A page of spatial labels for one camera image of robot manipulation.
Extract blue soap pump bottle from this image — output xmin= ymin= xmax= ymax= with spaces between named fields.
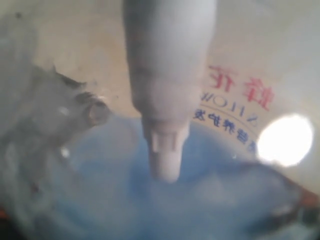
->
xmin=0 ymin=0 xmax=320 ymax=240

